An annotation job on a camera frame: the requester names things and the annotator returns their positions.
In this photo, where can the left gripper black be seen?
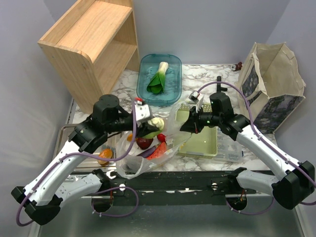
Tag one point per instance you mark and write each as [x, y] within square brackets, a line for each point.
[143, 128]

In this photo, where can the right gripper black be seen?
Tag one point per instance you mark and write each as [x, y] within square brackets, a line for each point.
[192, 124]

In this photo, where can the dark red toy apple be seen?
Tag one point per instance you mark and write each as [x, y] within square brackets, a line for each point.
[144, 143]

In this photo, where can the orange toy carrot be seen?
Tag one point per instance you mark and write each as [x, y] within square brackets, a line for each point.
[130, 138]

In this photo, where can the red toy pepper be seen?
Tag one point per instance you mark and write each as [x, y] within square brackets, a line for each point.
[161, 137]

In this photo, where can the toy watermelon slice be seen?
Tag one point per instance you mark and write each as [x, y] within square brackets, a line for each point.
[159, 151]

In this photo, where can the clear plastic grocery bag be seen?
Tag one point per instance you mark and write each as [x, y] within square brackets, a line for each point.
[136, 163]

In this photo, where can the orange glazed bread bun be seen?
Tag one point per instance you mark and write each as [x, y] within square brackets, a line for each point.
[105, 154]

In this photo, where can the toy bok choy green white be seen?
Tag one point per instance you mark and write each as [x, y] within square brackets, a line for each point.
[157, 83]

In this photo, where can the green toy cabbage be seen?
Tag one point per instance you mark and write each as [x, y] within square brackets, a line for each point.
[155, 127]

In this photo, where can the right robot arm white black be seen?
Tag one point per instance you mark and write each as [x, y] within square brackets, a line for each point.
[291, 182]

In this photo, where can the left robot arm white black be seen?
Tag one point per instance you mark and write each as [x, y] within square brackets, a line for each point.
[43, 198]

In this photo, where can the light green plastic basket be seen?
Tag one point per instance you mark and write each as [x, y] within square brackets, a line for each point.
[202, 145]

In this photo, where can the black T-shaped pipe fitting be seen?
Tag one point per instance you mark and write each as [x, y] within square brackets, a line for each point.
[219, 87]

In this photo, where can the clear plastic compartment box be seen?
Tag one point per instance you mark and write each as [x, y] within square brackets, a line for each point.
[228, 150]

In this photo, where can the teal transparent plastic bin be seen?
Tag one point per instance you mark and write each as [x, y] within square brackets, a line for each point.
[173, 83]

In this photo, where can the small red black connector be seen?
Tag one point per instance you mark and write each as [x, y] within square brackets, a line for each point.
[236, 67]

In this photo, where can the metal baking tray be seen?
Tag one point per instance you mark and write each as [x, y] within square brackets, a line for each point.
[89, 164]

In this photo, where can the canvas tote bag with print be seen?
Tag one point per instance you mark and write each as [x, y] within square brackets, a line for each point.
[271, 85]

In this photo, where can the wooden shelf unit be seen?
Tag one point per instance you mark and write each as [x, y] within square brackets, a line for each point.
[90, 46]

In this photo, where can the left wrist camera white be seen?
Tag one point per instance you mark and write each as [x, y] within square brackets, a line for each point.
[142, 110]

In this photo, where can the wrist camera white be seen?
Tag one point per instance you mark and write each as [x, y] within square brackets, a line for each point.
[197, 98]
[142, 110]

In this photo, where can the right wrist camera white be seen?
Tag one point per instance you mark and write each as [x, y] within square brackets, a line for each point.
[197, 98]

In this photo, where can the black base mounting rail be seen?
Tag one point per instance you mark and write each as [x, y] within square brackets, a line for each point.
[172, 188]

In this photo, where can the aluminium frame rail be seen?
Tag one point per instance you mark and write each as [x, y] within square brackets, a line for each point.
[98, 196]

